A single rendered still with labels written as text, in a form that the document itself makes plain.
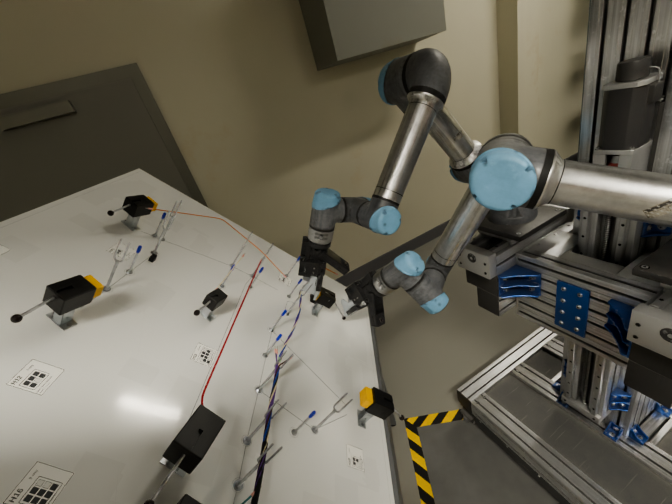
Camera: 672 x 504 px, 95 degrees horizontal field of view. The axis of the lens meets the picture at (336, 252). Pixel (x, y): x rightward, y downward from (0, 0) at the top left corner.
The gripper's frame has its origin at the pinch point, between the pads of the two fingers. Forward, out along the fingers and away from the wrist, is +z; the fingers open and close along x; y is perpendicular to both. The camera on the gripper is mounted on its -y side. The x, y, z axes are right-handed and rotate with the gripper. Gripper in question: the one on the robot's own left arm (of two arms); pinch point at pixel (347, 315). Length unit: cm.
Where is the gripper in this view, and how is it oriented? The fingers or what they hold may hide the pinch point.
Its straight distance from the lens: 110.3
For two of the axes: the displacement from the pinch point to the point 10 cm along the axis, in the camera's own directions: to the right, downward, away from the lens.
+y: -4.8, -8.4, 2.6
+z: -5.4, 5.2, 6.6
